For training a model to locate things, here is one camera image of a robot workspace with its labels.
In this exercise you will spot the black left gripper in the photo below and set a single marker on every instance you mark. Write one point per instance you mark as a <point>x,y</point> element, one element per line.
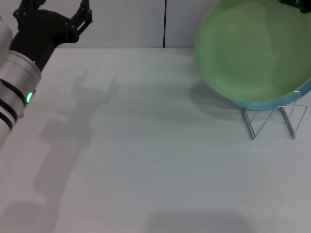
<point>41,34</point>

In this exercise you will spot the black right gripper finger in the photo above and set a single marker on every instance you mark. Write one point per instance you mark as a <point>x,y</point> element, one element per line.
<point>303,4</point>

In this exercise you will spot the green plate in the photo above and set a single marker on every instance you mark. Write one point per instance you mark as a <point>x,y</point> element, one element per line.
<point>247,51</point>

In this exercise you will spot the light blue plate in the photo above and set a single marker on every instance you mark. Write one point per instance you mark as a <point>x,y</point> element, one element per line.
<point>262,106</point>

